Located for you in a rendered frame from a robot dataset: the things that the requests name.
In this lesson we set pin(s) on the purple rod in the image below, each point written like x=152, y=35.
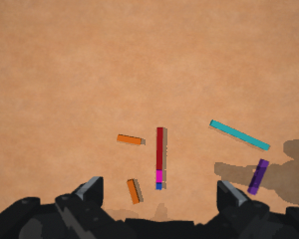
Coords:
x=257, y=177

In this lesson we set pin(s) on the orange rod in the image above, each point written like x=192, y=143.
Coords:
x=133, y=191
x=130, y=139

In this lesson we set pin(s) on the dark red rod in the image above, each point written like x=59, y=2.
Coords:
x=159, y=147

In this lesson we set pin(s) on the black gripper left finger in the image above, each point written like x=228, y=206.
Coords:
x=80, y=211

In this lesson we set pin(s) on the magenta rod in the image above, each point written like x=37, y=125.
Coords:
x=159, y=175

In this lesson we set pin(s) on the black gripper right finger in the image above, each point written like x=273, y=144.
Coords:
x=240, y=217

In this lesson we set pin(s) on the small blue block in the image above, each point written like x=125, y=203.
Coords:
x=158, y=185

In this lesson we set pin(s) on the turquoise rod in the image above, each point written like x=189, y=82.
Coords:
x=239, y=134

